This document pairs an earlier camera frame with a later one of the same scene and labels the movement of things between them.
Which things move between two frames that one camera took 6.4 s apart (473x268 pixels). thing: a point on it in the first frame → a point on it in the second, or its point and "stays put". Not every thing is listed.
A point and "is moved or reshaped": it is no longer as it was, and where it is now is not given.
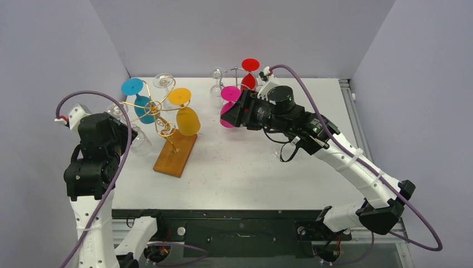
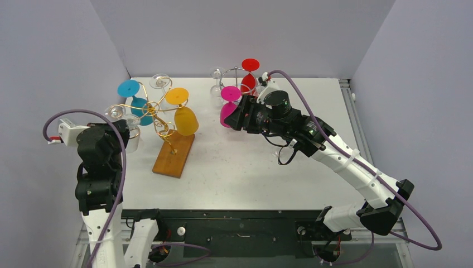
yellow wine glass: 187,119 stays put
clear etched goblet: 141,144 is moved or reshaped
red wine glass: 249,80 stays put
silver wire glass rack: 236,68 stays put
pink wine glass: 230,94 stays put
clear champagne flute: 275,149 is moved or reshaped
